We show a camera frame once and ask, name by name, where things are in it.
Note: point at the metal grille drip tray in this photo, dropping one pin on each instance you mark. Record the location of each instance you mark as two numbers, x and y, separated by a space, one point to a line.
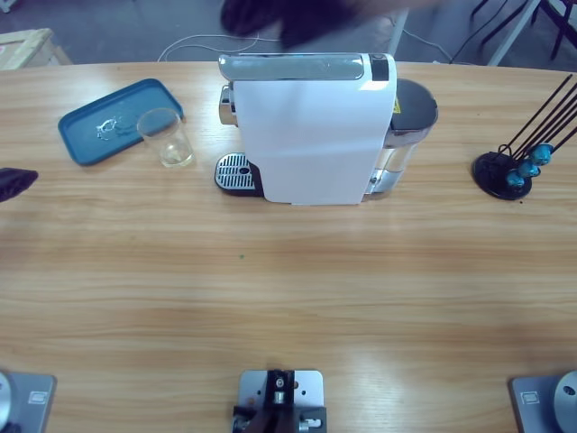
234 173

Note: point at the white metal table leg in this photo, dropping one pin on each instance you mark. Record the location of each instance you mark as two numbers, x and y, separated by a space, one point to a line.
396 38

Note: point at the teal plastic tray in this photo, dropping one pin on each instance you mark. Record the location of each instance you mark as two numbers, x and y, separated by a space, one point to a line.
103 113

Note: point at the clear drinking glass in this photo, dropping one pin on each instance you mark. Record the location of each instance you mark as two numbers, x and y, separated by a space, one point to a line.
169 144

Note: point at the silver coffee machine lever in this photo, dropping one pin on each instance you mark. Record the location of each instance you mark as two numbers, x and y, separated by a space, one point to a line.
288 67

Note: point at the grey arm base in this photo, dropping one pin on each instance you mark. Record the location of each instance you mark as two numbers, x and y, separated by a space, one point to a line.
545 401
27 401

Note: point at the black chair legs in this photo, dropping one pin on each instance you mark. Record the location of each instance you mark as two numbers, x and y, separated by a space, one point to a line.
559 38

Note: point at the black capsule holder with rods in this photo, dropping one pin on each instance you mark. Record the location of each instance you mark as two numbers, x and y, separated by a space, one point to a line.
491 173

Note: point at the white capsule coffee machine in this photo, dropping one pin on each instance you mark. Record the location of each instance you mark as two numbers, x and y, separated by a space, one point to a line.
311 140

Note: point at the blue coffee capsule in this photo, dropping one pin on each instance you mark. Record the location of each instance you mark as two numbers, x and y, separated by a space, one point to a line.
528 169
515 179
541 154

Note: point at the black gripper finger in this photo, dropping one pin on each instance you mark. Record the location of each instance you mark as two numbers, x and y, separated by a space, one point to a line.
250 15
15 182

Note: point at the light wooden crate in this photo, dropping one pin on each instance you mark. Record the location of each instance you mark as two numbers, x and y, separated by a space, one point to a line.
27 47

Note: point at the clear water tank black lid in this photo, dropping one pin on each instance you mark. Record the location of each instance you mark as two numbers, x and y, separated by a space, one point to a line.
412 104

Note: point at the white metal frame leg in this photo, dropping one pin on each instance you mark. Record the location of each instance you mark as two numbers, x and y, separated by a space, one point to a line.
511 36

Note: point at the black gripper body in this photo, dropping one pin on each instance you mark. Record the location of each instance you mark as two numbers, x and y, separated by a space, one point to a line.
333 18

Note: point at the grey mount with dark post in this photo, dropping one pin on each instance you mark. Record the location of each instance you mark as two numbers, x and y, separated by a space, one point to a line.
279 397

